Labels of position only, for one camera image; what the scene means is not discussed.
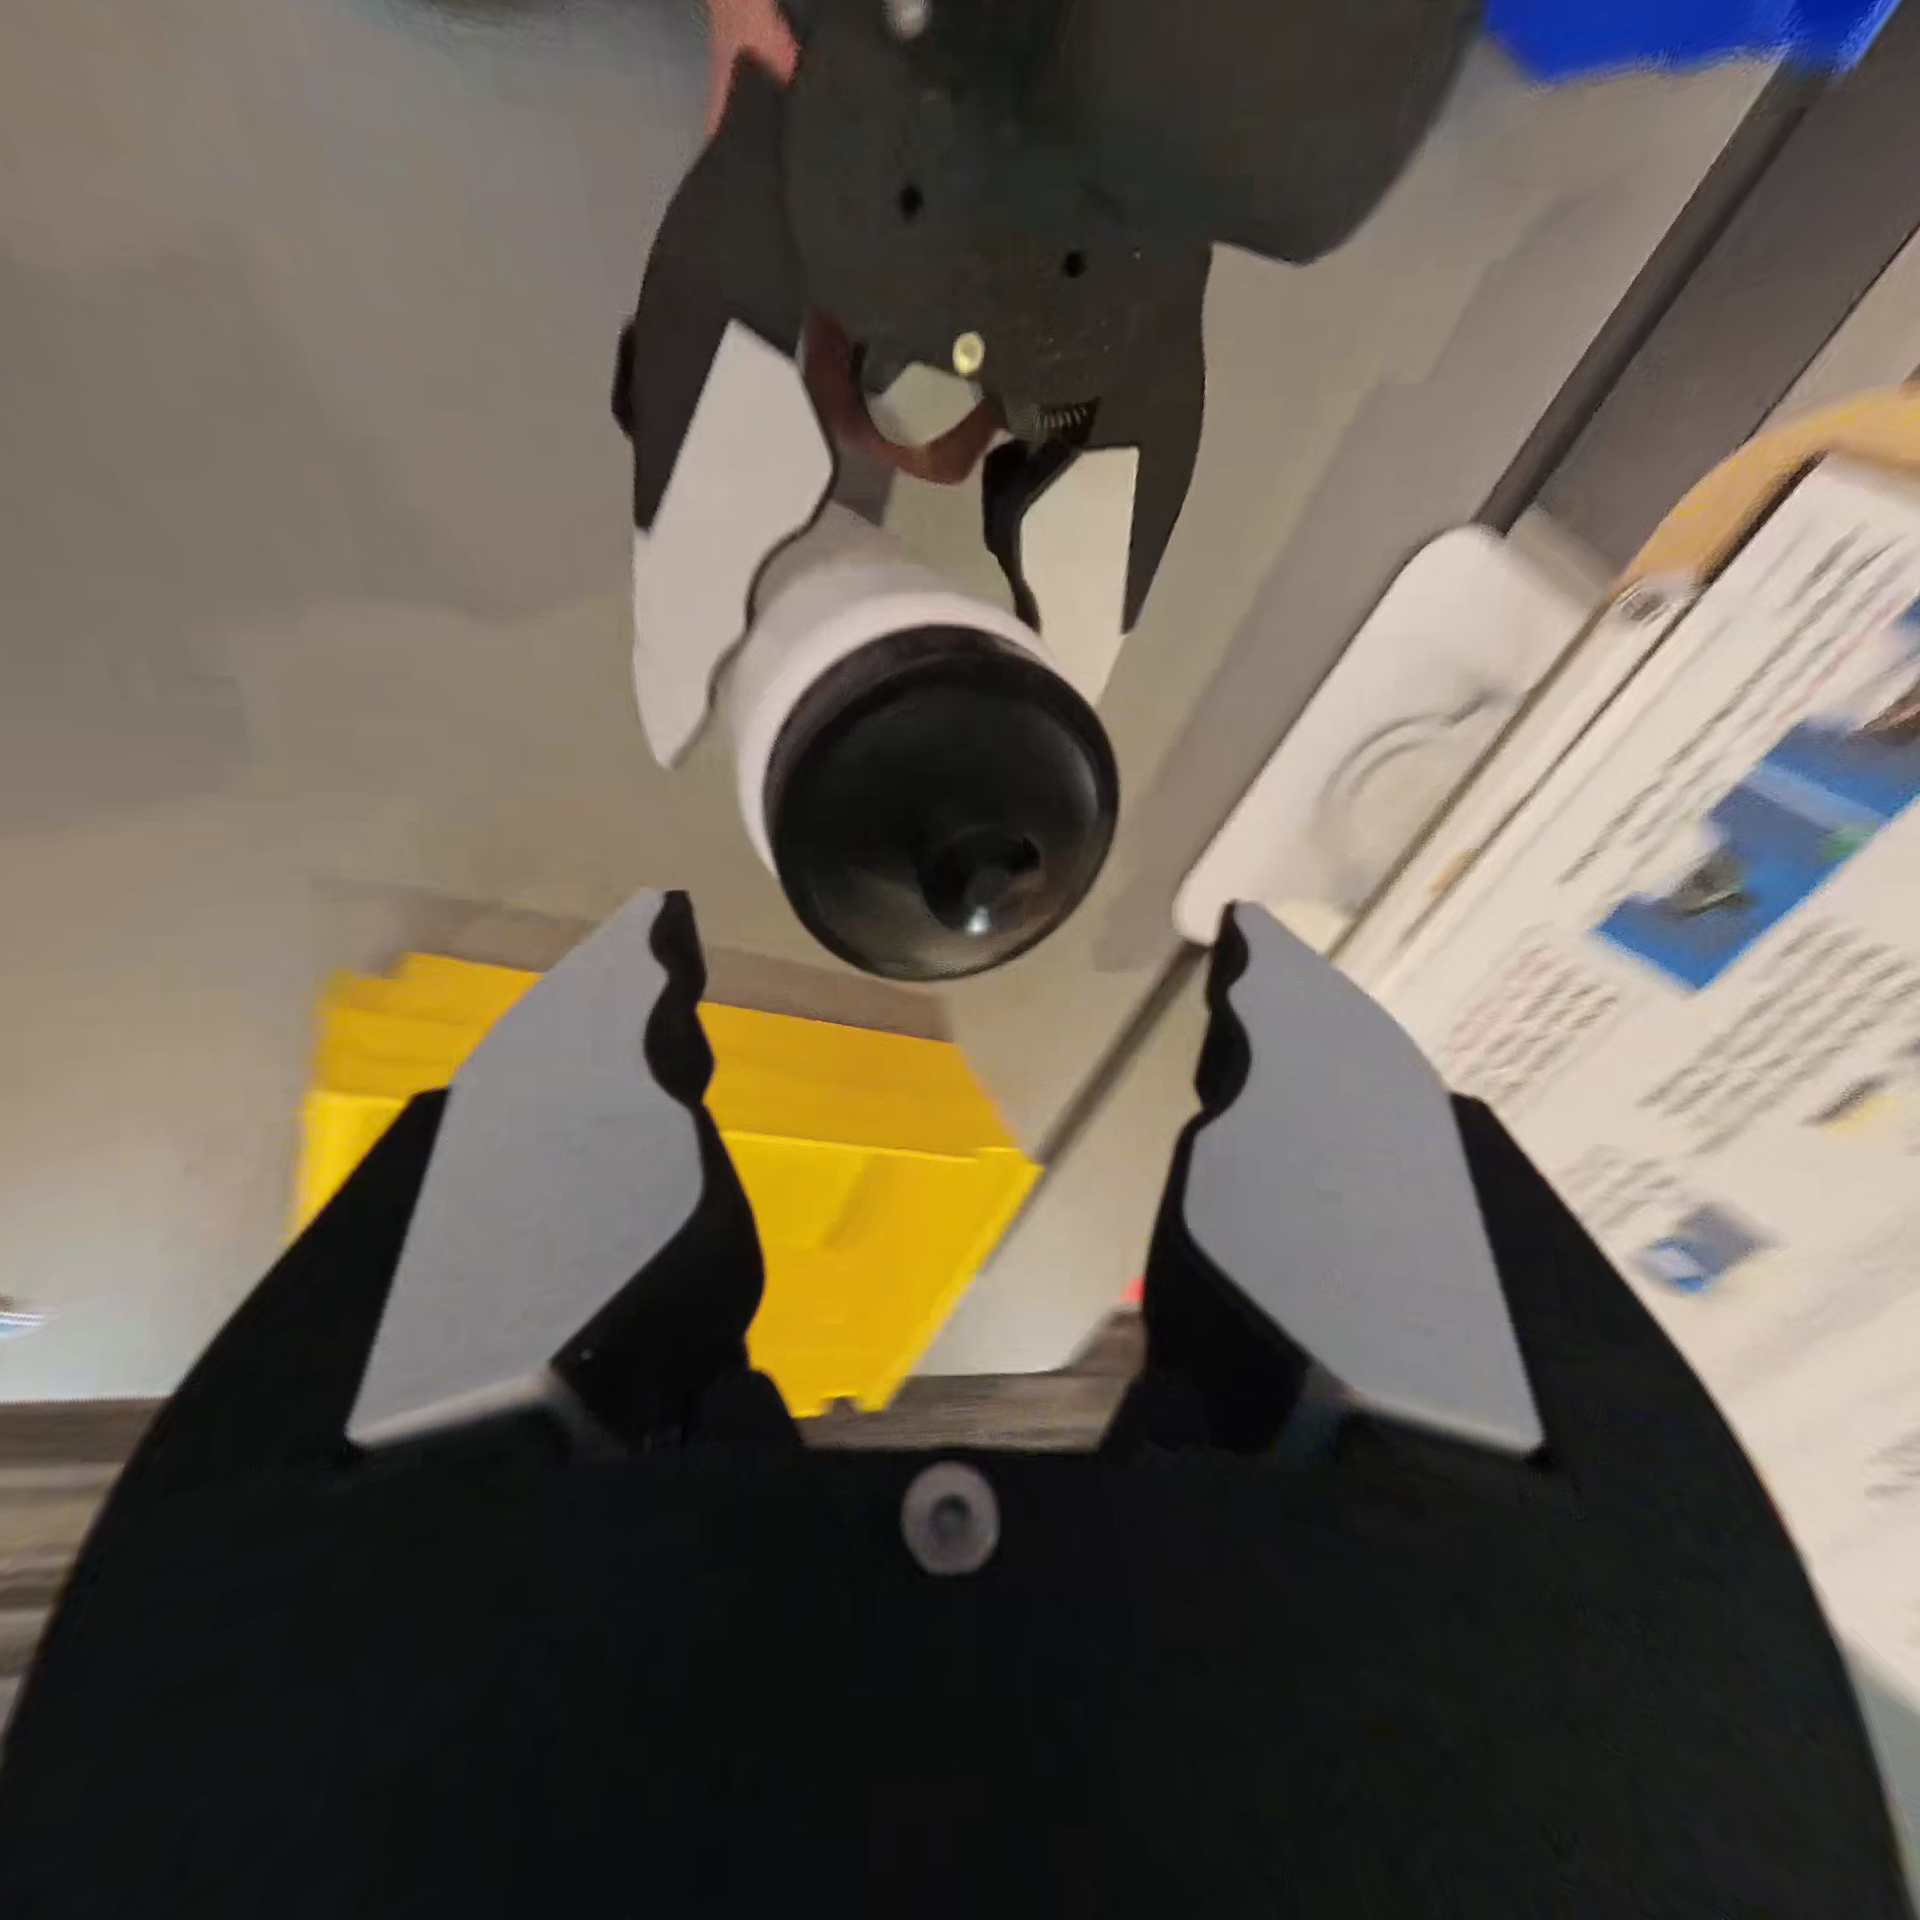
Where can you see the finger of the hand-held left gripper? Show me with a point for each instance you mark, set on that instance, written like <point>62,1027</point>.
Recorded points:
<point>1078,537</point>
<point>705,572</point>

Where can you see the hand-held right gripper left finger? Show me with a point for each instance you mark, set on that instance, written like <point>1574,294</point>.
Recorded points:
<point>538,1201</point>

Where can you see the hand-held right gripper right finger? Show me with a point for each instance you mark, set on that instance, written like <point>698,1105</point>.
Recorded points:
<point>1352,1201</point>

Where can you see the white plastic bottle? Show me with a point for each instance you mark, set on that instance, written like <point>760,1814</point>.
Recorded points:
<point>842,600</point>

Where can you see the black bottle lid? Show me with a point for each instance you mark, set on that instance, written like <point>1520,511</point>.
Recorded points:
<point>899,782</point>

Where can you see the yellow plastic bin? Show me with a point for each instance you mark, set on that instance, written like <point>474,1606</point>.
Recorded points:
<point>870,1201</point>

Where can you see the blue plastic bin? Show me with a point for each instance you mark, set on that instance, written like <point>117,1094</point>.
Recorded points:
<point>1649,33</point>

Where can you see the person's left hand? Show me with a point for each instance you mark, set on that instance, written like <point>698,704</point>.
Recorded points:
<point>750,46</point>

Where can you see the printed instruction sheet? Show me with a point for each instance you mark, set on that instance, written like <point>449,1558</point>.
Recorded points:
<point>1729,1049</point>

